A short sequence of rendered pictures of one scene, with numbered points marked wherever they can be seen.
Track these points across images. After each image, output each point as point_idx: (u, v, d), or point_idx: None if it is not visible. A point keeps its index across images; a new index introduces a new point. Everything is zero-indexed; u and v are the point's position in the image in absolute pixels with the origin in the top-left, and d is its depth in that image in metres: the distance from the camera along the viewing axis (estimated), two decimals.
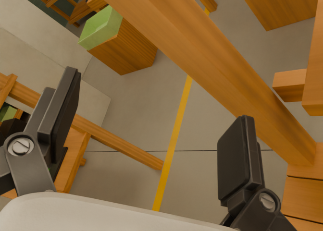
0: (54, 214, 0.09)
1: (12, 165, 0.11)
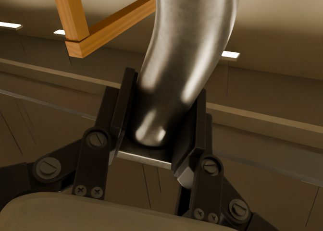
0: (54, 214, 0.09)
1: (82, 151, 0.12)
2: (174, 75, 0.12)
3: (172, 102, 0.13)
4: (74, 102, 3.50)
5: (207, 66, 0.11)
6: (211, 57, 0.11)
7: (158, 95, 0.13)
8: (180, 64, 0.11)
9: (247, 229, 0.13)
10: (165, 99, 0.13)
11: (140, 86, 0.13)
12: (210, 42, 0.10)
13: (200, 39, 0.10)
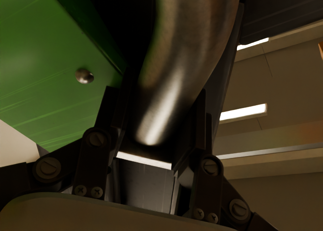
0: (54, 214, 0.09)
1: (82, 151, 0.12)
2: (174, 75, 0.12)
3: (172, 102, 0.13)
4: None
5: (207, 66, 0.11)
6: (211, 57, 0.11)
7: (158, 95, 0.13)
8: (180, 63, 0.11)
9: (247, 229, 0.13)
10: (165, 99, 0.13)
11: (140, 86, 0.13)
12: (210, 41, 0.10)
13: (200, 39, 0.10)
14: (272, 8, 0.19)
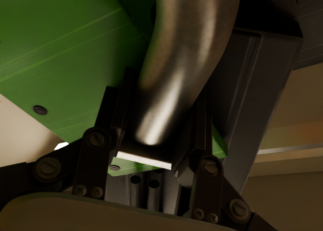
0: (54, 214, 0.09)
1: (82, 151, 0.12)
2: (175, 75, 0.12)
3: (172, 102, 0.13)
4: None
5: (208, 66, 0.11)
6: (211, 57, 0.11)
7: (159, 95, 0.13)
8: (180, 64, 0.11)
9: (247, 229, 0.13)
10: (165, 99, 0.13)
11: (140, 86, 0.13)
12: (211, 42, 0.10)
13: (201, 39, 0.10)
14: (321, 39, 0.20)
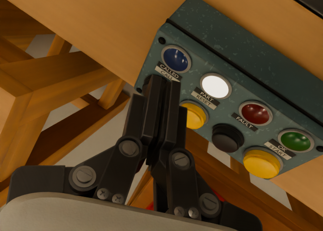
0: (54, 214, 0.09)
1: (113, 156, 0.12)
2: None
3: None
4: None
5: None
6: None
7: None
8: None
9: (220, 220, 0.12)
10: None
11: None
12: None
13: None
14: None
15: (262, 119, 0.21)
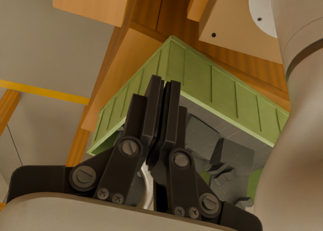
0: (54, 214, 0.09)
1: (113, 156, 0.12)
2: None
3: None
4: None
5: None
6: None
7: None
8: None
9: (220, 220, 0.12)
10: None
11: None
12: None
13: None
14: None
15: None
